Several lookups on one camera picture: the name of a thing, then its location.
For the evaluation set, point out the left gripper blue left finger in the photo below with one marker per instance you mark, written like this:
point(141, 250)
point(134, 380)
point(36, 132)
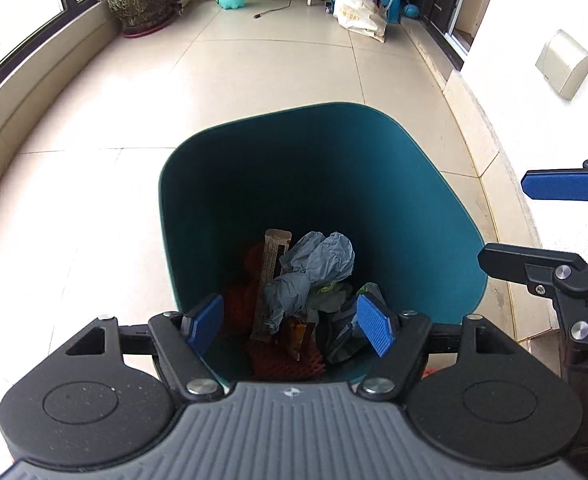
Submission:
point(201, 324)

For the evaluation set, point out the grey green plastic package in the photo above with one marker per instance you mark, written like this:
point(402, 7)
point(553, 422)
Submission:
point(338, 336)

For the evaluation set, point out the small blue ball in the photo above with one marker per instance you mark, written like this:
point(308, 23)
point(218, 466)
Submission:
point(411, 11)

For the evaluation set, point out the small pink barcode wrapper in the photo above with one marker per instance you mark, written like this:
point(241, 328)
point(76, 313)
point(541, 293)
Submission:
point(275, 245)

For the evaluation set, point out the orange foam fruit net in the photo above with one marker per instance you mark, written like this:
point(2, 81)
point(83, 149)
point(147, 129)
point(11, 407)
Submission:
point(289, 355)

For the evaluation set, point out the cream tote bag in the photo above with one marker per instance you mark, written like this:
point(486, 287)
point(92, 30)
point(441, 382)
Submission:
point(364, 17)

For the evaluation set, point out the white green leaf wrapper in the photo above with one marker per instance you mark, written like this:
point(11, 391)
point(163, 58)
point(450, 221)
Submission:
point(330, 299)

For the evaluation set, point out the dark teal trash bin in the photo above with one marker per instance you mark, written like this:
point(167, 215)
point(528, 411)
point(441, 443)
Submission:
point(333, 167)

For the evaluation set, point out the grey paper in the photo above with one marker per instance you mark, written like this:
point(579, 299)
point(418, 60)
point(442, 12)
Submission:
point(315, 261)

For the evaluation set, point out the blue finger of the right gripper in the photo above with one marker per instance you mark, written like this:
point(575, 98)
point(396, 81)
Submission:
point(544, 272)
point(565, 184)

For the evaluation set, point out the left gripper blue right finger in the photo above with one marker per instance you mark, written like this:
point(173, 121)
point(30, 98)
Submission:
point(378, 323)

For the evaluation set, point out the black window frame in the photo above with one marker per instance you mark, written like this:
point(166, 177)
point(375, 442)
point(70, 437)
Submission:
point(33, 25)

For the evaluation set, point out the beige wall socket cover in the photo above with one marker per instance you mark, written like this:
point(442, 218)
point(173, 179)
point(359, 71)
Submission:
point(564, 64)

